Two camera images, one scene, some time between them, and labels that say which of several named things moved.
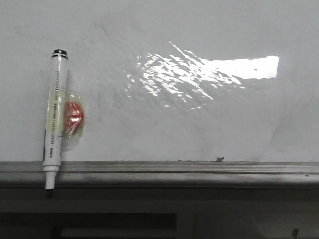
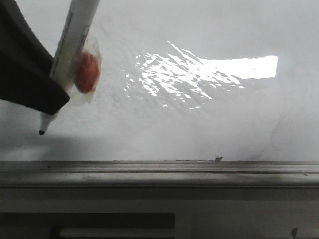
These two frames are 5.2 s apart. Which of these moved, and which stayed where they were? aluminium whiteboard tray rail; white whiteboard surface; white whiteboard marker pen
Moved: white whiteboard marker pen
Stayed: aluminium whiteboard tray rail; white whiteboard surface
